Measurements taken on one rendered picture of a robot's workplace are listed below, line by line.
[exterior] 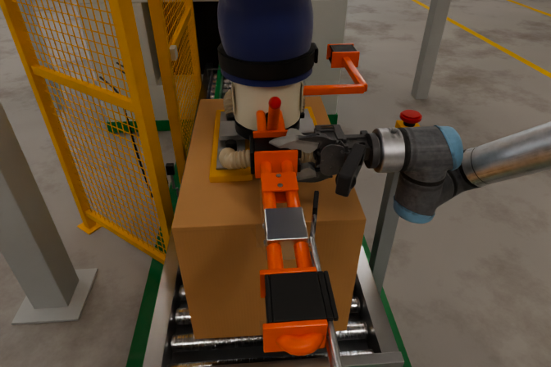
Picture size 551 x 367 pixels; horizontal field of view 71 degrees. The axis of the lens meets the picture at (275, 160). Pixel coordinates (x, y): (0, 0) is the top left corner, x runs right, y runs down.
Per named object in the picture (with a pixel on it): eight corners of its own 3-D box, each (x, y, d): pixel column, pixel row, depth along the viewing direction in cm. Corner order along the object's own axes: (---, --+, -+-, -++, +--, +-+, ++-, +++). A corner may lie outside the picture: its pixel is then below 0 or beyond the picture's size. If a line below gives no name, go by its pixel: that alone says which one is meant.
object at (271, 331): (260, 293, 53) (259, 269, 50) (313, 290, 53) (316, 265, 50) (263, 353, 46) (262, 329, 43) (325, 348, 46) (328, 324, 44)
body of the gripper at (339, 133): (309, 155, 83) (364, 152, 84) (316, 178, 76) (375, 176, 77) (311, 124, 79) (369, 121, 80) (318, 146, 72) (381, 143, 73)
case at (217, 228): (211, 193, 150) (199, 98, 127) (313, 189, 152) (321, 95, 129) (194, 340, 100) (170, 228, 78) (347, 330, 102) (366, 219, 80)
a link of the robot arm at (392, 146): (399, 180, 77) (409, 139, 72) (375, 182, 77) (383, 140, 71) (385, 156, 84) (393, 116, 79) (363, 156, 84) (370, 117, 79)
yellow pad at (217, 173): (216, 115, 118) (215, 100, 115) (249, 114, 119) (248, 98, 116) (209, 183, 90) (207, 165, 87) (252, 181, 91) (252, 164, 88)
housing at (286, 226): (261, 228, 64) (261, 207, 61) (302, 226, 64) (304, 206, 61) (264, 261, 58) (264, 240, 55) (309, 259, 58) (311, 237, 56)
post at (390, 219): (360, 300, 190) (395, 120, 133) (373, 299, 190) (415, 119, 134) (363, 312, 184) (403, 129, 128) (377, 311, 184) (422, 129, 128)
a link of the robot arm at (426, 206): (448, 214, 88) (462, 169, 82) (415, 234, 83) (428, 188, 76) (414, 192, 95) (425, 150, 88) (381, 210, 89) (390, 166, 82)
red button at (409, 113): (395, 120, 133) (397, 109, 131) (415, 119, 134) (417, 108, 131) (402, 129, 128) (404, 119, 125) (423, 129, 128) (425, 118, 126)
